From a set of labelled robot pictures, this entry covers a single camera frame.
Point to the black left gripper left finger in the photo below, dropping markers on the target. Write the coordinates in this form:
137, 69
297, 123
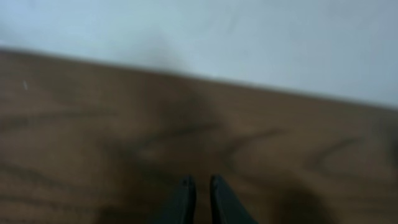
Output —
180, 209

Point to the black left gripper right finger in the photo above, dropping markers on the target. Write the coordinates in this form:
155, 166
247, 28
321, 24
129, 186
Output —
226, 208

